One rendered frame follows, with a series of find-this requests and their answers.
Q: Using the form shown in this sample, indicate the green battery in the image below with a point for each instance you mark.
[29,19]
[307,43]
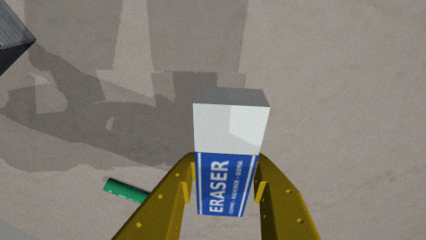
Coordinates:
[126,191]

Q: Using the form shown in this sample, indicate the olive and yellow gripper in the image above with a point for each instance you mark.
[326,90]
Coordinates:
[283,212]

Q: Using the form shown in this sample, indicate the white and blue eraser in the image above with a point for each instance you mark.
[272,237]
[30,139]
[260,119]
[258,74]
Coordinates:
[229,124]

